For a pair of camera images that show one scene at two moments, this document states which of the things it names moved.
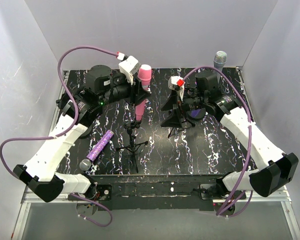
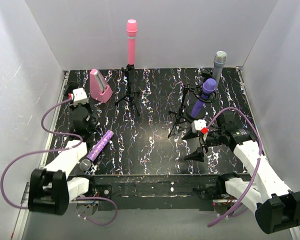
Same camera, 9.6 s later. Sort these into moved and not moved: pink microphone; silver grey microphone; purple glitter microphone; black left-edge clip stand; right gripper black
Moved: right gripper black; pink microphone; black left-edge clip stand
Not moved: purple glitter microphone; silver grey microphone
